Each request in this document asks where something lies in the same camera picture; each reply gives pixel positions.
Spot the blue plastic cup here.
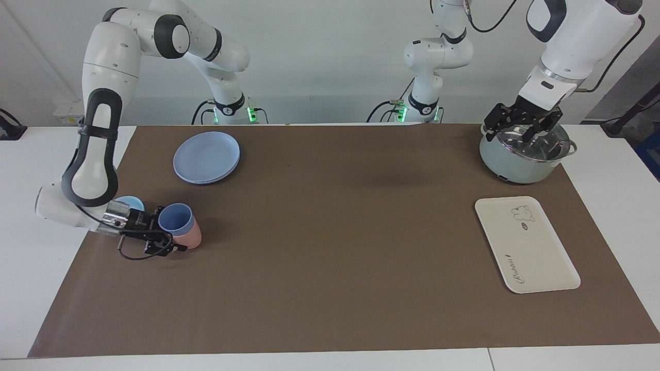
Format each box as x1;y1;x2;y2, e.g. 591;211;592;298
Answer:
157;203;196;237

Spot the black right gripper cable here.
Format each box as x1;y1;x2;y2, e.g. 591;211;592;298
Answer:
117;227;174;261

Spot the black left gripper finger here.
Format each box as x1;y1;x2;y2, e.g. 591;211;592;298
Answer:
521;107;564;143
483;103;514;143

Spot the pale blue round plate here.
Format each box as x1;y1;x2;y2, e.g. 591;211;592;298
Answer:
172;131;241;186

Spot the black base cable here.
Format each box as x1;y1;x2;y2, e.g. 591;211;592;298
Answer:
367;99;409;124
191;99;216;126

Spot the cream tray with rabbit print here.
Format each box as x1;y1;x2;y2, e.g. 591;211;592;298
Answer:
474;195;582;295

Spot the black right base cable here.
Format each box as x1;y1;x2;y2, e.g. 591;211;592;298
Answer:
191;99;216;126

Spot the light blue bowl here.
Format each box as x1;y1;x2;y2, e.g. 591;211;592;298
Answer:
114;195;146;213

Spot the pink plastic cup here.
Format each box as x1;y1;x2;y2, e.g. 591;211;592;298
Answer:
172;216;203;250

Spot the silver right wrist mount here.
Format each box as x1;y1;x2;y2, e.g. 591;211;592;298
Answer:
103;199;131;229

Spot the black left base cable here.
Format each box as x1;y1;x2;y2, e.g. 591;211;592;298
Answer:
367;99;409;124

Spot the brown paper table mat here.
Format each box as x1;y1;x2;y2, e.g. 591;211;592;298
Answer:
27;123;660;358

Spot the black clamp bracket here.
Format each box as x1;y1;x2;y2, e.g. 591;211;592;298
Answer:
0;108;28;141

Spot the pale green electric pot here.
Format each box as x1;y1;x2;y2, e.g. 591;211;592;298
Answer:
478;123;579;185

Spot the white wall socket box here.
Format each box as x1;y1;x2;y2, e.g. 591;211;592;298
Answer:
54;101;86;126

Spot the black slanted stand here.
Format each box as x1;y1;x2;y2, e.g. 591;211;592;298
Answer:
600;81;660;138

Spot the blue crate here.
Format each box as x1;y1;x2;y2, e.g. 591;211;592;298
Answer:
635;131;660;182

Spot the black left arm forearm cable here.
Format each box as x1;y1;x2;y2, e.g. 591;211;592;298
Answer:
576;14;647;94

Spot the black left arm shoulder cable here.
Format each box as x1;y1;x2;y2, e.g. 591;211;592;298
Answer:
463;0;518;33

